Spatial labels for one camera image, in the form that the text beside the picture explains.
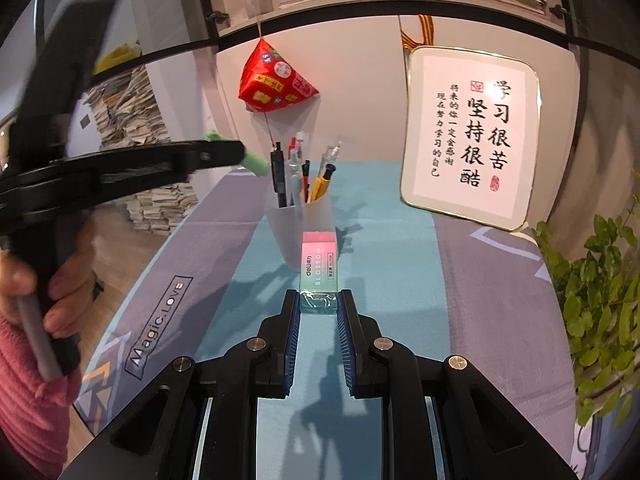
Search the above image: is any pile of stacked books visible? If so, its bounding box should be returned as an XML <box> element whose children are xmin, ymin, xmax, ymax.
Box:
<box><xmin>82</xmin><ymin>65</ymin><xmax>201</xmax><ymax>236</ymax></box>

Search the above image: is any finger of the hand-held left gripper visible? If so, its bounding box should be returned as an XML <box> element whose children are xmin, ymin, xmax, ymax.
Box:
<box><xmin>100</xmin><ymin>166</ymin><xmax>192</xmax><ymax>202</ymax></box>
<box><xmin>125</xmin><ymin>139</ymin><xmax>246</xmax><ymax>172</ymax></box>

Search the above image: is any striped hanging ribbon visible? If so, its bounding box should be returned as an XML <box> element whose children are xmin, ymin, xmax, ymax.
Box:
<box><xmin>399</xmin><ymin>15</ymin><xmax>437</xmax><ymax>52</ymax></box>

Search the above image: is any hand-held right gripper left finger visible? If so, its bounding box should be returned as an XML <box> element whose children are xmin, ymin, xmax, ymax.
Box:
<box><xmin>59</xmin><ymin>289</ymin><xmax>302</xmax><ymax>480</ymax></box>

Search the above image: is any framed calligraphy sign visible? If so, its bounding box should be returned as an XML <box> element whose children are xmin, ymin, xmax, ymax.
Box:
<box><xmin>399</xmin><ymin>45</ymin><xmax>543</xmax><ymax>232</ymax></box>

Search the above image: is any red hanging ornament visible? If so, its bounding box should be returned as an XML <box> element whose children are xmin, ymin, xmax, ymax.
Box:
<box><xmin>237</xmin><ymin>35</ymin><xmax>321</xmax><ymax>146</ymax></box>

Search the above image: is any person's left hand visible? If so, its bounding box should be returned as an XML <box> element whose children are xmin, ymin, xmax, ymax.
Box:
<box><xmin>0</xmin><ymin>217</ymin><xmax>101</xmax><ymax>343</ymax></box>

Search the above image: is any printed desk mat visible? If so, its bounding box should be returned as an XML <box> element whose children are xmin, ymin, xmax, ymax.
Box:
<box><xmin>72</xmin><ymin>160</ymin><xmax>576</xmax><ymax>480</ymax></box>

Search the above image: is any person's left forearm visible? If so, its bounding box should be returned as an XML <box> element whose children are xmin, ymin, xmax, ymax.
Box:
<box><xmin>0</xmin><ymin>310</ymin><xmax>85</xmax><ymax>480</ymax></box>

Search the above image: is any pink and green eraser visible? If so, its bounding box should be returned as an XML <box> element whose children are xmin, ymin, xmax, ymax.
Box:
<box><xmin>299</xmin><ymin>231</ymin><xmax>341</xmax><ymax>316</ymax></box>

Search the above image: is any black pen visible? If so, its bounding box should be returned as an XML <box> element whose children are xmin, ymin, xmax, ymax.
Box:
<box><xmin>270</xmin><ymin>141</ymin><xmax>289</xmax><ymax>209</ymax></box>

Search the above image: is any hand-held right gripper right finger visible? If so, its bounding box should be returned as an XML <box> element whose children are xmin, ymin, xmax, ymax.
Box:
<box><xmin>336</xmin><ymin>288</ymin><xmax>576</xmax><ymax>480</ymax></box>

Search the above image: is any clear pen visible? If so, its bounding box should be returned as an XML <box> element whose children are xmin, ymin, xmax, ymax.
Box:
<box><xmin>322</xmin><ymin>140</ymin><xmax>347</xmax><ymax>170</ymax></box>

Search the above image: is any green highlighter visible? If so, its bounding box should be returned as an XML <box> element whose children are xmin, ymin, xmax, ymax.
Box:
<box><xmin>202</xmin><ymin>129</ymin><xmax>271</xmax><ymax>178</ymax></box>

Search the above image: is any blue grey pen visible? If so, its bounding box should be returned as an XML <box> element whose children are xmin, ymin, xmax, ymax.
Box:
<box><xmin>288</xmin><ymin>146</ymin><xmax>306</xmax><ymax>206</ymax></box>

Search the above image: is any frosted plastic pen holder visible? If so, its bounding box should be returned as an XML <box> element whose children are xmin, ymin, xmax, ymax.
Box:
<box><xmin>265</xmin><ymin>190</ymin><xmax>337</xmax><ymax>271</ymax></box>

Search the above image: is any green potted plant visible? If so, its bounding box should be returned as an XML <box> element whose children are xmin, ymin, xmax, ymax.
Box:
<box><xmin>530</xmin><ymin>170</ymin><xmax>640</xmax><ymax>476</ymax></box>

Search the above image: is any yellow bag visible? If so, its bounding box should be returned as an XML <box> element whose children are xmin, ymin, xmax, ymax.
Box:
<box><xmin>96</xmin><ymin>42</ymin><xmax>142</xmax><ymax>74</ymax></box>

